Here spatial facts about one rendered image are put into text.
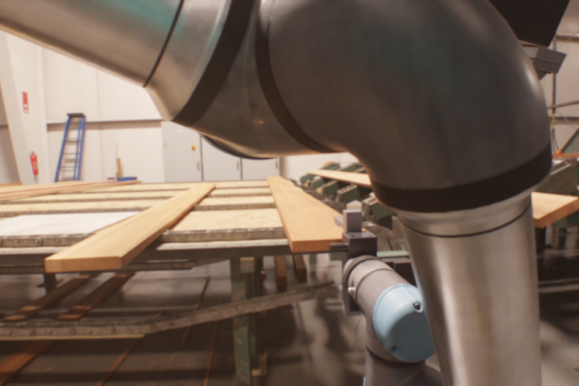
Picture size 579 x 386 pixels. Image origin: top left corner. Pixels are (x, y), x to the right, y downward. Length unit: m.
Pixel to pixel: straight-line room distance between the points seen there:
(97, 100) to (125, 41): 7.94
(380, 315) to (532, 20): 0.35
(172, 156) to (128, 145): 1.35
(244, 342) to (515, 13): 1.11
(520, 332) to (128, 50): 0.29
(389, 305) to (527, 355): 0.16
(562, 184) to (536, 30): 0.95
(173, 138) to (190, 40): 6.51
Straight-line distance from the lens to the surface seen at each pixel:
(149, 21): 0.20
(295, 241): 0.69
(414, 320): 0.37
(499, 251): 0.19
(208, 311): 1.09
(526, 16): 0.40
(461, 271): 0.19
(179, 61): 0.19
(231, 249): 0.92
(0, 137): 9.38
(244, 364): 1.23
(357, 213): 0.55
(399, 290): 0.39
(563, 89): 10.65
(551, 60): 0.44
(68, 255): 0.77
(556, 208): 0.92
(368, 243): 0.52
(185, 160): 6.61
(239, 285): 1.09
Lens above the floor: 1.05
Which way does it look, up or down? 6 degrees down
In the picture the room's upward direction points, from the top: 1 degrees counter-clockwise
